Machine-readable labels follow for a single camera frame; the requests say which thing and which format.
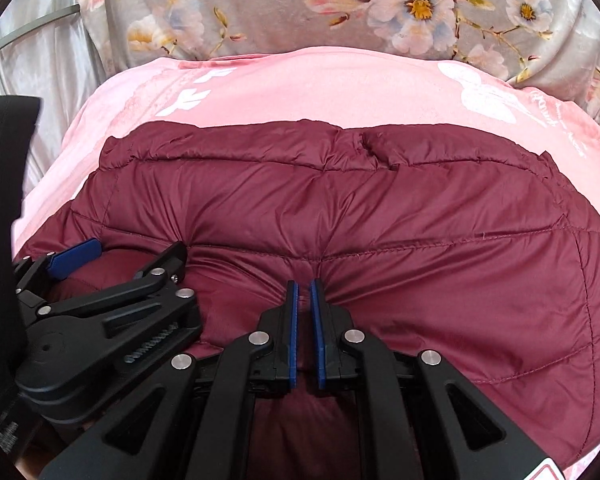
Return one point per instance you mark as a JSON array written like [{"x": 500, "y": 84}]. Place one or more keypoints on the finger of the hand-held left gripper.
[
  {"x": 149, "y": 305},
  {"x": 77, "y": 256}
]

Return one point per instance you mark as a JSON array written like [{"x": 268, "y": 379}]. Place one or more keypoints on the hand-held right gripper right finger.
[{"x": 319, "y": 340}]

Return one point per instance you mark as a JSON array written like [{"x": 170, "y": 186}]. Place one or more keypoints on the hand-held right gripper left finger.
[{"x": 293, "y": 340}]

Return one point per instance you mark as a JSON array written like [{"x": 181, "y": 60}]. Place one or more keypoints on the maroon quilted puffer jacket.
[{"x": 380, "y": 240}]

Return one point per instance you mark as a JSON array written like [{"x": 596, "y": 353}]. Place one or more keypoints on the silver satin curtain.
[{"x": 44, "y": 75}]

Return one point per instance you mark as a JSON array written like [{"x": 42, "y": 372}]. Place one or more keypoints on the pink printed blanket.
[{"x": 290, "y": 87}]

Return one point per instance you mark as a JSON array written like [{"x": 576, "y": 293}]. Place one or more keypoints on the grey floral sheet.
[{"x": 280, "y": 5}]

